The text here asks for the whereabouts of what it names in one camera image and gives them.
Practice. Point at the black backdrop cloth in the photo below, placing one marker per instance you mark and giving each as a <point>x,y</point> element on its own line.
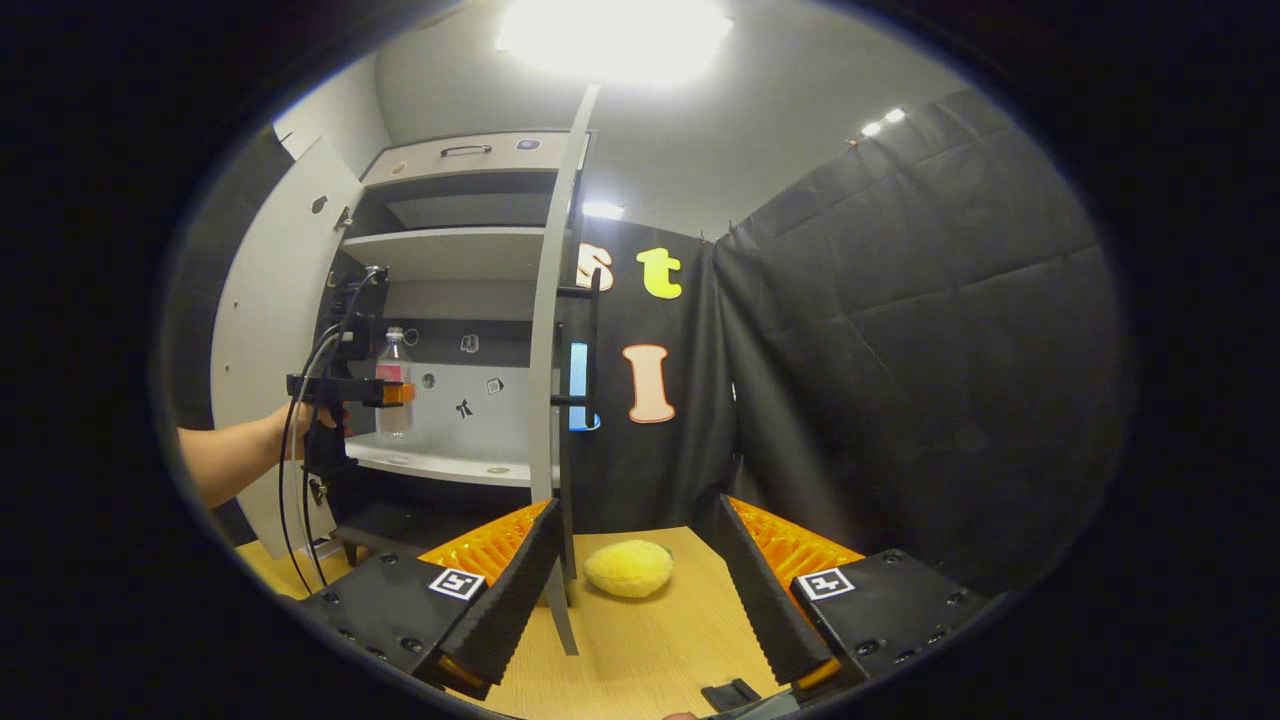
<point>900,350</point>

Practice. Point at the yellow plush toy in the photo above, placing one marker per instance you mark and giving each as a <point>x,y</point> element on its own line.
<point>628,568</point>

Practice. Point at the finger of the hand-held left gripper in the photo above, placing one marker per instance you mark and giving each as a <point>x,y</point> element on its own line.
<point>350,390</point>

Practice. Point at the grey cabinet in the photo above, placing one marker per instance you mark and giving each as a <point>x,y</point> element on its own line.
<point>450,255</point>

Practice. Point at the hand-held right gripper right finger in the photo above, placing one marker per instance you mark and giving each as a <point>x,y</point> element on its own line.
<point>770,610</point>

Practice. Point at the clear bottle with pink label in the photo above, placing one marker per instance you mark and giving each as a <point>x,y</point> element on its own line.
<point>393,420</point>

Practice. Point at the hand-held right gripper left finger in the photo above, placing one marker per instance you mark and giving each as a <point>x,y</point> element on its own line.
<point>515,600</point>

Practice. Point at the large ceiling light panel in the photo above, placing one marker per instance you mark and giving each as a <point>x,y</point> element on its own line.
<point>615,40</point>

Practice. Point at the small ceiling light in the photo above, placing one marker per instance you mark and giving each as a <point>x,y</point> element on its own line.
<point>883,122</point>
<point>604,211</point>

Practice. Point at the grey cabinet door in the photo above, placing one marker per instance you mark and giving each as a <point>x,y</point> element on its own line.
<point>265,320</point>
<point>545,350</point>

